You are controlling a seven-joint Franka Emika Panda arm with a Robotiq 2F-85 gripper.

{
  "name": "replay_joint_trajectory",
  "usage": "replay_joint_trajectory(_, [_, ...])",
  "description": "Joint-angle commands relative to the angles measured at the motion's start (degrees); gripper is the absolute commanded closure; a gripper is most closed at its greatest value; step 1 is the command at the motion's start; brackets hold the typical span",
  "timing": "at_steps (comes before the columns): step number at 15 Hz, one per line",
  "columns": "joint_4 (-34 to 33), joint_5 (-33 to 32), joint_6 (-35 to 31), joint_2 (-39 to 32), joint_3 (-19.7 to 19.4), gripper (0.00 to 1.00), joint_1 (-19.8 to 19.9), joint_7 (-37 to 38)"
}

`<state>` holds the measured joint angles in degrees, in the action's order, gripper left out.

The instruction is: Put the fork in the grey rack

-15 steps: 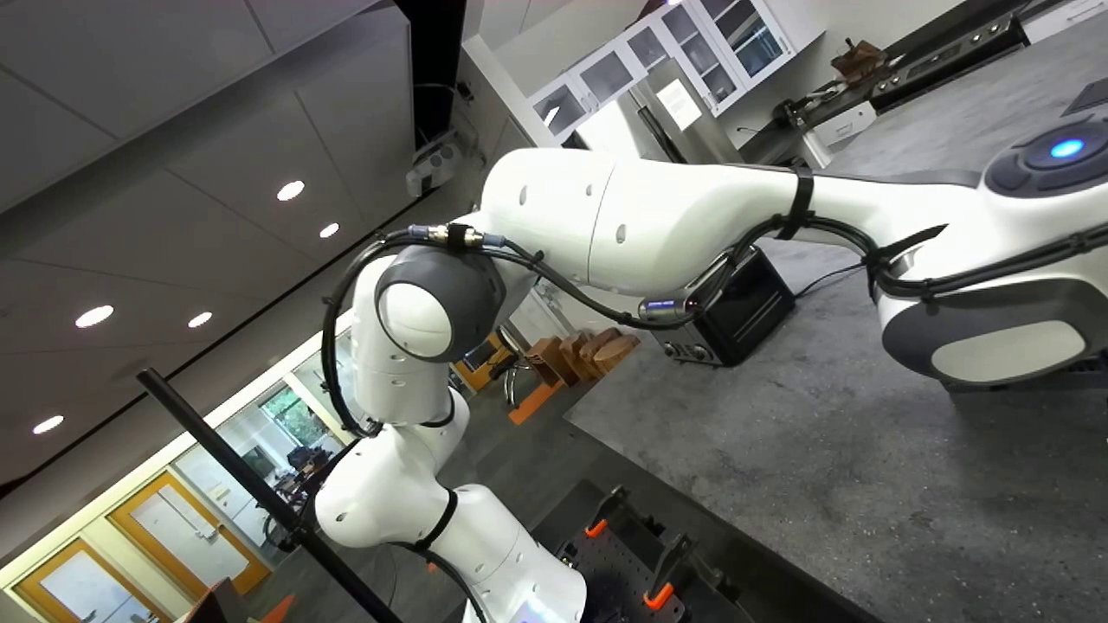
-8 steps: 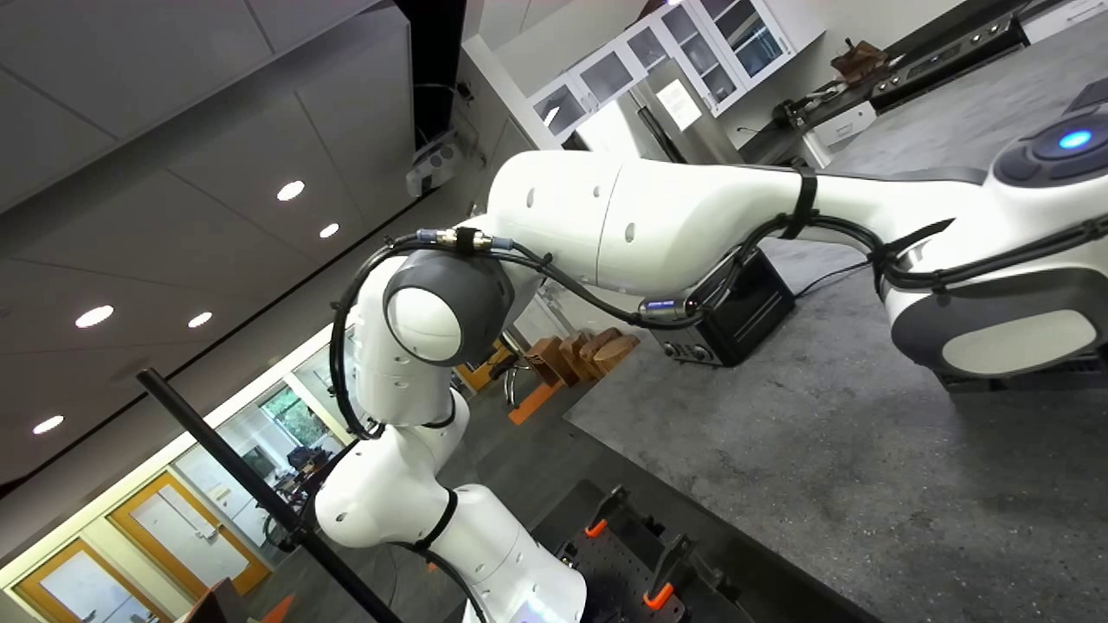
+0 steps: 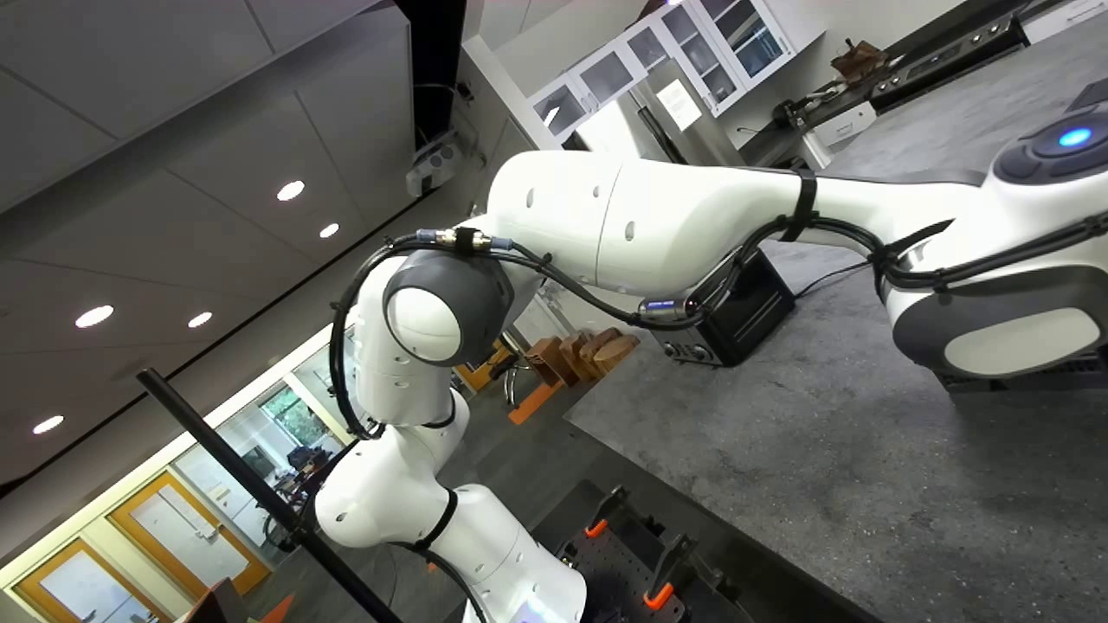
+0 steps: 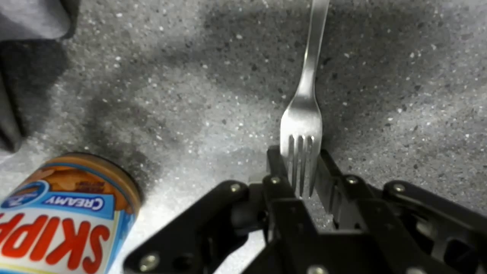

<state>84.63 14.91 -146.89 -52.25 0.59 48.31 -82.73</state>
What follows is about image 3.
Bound wooden furniture pieces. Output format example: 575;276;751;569
455;327;643;428

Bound black box appliance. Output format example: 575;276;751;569
661;245;801;371

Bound ceiling mounted projector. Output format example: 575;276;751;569
403;133;468;202

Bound stainless steel refrigerator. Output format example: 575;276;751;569
615;66;746;165

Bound black metal pole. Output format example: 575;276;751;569
134;362;405;623

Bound orange-framed glass door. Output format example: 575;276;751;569
109;466;276;602
11;536;155;623

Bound orange-handled black clamp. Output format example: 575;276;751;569
637;529;698;617
580;481;635;546

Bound black toaster power cable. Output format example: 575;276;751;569
792;256;877;306

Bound white glass-door wall cabinet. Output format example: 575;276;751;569
528;0;801;150

